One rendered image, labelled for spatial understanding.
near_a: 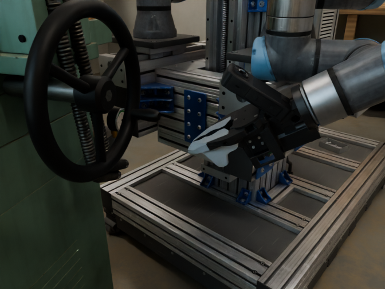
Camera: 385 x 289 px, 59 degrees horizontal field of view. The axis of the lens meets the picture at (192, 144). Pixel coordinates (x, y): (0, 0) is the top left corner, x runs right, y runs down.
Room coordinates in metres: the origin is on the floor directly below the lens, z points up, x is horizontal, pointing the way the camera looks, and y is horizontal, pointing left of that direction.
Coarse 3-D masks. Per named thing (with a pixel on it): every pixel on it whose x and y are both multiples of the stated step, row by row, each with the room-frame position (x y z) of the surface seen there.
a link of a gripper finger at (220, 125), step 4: (224, 120) 0.55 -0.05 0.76; (228, 120) 0.54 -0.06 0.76; (216, 124) 0.55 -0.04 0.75; (220, 124) 0.54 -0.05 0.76; (224, 124) 0.53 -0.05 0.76; (228, 124) 0.53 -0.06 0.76; (232, 124) 0.53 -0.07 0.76; (208, 128) 0.55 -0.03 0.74; (212, 128) 0.54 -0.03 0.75; (216, 128) 0.53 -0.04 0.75; (220, 128) 0.53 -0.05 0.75; (228, 128) 0.53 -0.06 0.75; (204, 132) 0.54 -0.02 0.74; (208, 132) 0.53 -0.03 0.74; (212, 132) 0.53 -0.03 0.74; (200, 136) 0.54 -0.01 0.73; (204, 136) 0.53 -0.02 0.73; (188, 148) 0.54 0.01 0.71
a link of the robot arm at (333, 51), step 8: (328, 40) 0.58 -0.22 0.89; (336, 40) 0.57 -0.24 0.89; (344, 40) 0.57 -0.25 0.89; (352, 40) 0.57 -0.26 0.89; (360, 40) 0.58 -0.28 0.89; (368, 40) 0.58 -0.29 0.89; (328, 48) 0.56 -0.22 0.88; (336, 48) 0.55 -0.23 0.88; (344, 48) 0.55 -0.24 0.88; (352, 48) 0.54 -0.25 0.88; (320, 56) 0.55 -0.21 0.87; (328, 56) 0.55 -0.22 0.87; (336, 56) 0.55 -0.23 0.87; (344, 56) 0.54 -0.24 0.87; (320, 64) 0.55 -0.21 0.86; (328, 64) 0.55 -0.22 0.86; (336, 64) 0.54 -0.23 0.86
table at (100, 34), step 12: (96, 24) 0.86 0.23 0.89; (96, 36) 0.86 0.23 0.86; (108, 36) 0.91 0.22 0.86; (72, 48) 0.62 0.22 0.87; (96, 48) 0.69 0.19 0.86; (0, 60) 0.55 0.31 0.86; (12, 60) 0.54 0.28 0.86; (24, 60) 0.53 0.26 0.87; (0, 72) 0.55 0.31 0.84; (12, 72) 0.54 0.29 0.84; (24, 72) 0.53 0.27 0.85
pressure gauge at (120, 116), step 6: (114, 108) 0.82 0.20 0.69; (120, 108) 0.82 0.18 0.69; (108, 114) 0.80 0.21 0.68; (114, 114) 0.80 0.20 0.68; (120, 114) 0.81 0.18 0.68; (108, 120) 0.80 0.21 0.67; (114, 120) 0.79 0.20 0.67; (120, 120) 0.81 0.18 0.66; (108, 126) 0.80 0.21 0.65; (114, 126) 0.79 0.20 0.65; (114, 132) 0.82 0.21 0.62
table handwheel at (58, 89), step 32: (96, 0) 0.55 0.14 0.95; (64, 32) 0.46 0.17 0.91; (128, 32) 0.62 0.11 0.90; (32, 64) 0.41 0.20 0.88; (128, 64) 0.64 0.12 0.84; (32, 96) 0.40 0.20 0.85; (64, 96) 0.53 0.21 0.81; (96, 96) 0.50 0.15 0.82; (128, 96) 0.64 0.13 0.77; (32, 128) 0.40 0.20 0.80; (96, 128) 0.52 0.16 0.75; (128, 128) 0.61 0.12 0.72; (64, 160) 0.42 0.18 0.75; (96, 160) 0.52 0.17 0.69
